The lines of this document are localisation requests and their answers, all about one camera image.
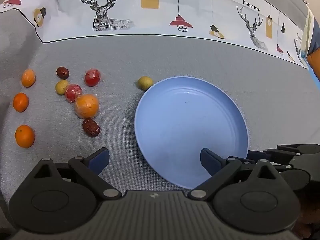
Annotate small bare orange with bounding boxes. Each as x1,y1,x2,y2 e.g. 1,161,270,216
13,92,29,113
15,125,35,148

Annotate blue round plate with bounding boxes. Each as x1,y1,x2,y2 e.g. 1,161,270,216
134,76,249,190

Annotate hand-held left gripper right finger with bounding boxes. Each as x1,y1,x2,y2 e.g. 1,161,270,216
187,148,284,201

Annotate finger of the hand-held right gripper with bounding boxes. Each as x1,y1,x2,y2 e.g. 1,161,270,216
246,149,294,172
276,144,320,156

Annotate small plastic orange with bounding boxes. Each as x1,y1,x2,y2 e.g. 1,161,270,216
21,69,36,88

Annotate plastic red tomato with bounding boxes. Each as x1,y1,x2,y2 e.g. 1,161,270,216
84,68,101,87
64,83,83,103

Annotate large plastic orange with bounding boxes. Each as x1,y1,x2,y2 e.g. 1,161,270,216
74,94,100,119

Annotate orange and blue cloth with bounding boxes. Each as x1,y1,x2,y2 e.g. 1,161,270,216
301,5,320,90

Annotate yellow green longan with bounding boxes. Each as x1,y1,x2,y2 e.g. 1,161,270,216
137,76,153,91
55,80,70,95

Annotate dried red date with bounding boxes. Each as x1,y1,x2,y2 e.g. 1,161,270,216
82,118,101,138
56,66,70,80

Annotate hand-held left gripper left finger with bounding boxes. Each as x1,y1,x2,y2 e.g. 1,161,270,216
31,147,122,201

